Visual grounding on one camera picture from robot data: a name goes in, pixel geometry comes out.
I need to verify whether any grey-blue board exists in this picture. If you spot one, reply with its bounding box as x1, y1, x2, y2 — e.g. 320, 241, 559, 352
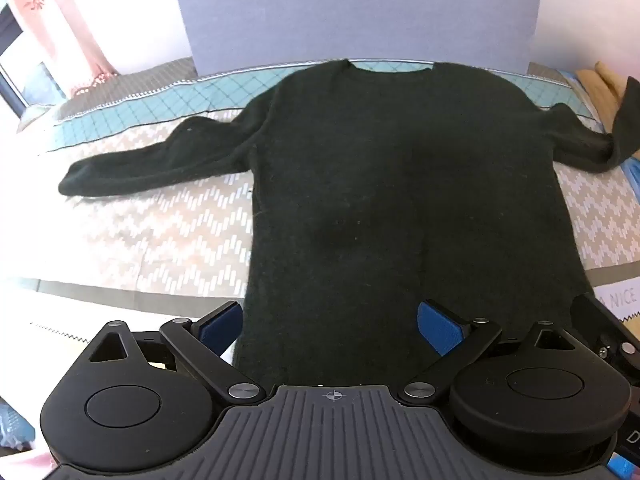
169, 0, 547, 79

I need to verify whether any window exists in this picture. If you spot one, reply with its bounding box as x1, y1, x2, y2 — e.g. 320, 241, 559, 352
0, 5, 67, 113

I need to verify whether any pink floral curtain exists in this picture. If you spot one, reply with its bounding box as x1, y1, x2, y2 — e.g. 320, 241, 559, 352
9, 0, 120, 97

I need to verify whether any tan knit sweater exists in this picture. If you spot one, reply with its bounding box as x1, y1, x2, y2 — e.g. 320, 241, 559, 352
575, 60, 629, 129

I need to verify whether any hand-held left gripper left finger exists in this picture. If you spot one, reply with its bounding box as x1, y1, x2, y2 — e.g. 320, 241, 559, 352
76, 301, 266, 406

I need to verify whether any dark green sweater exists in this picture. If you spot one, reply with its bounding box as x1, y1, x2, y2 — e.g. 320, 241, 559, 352
58, 59, 640, 396

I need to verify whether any zigzag patterned bed sheet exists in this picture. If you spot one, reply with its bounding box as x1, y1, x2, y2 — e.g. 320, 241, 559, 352
0, 55, 640, 361

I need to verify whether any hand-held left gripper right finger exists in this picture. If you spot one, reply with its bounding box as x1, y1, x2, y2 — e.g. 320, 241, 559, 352
400, 300, 592, 406

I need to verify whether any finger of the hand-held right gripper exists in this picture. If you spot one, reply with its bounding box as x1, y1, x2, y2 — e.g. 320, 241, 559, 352
570, 292, 640, 389

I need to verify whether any blue patterned cloth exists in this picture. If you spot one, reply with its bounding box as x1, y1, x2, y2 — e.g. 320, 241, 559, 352
0, 395, 32, 454

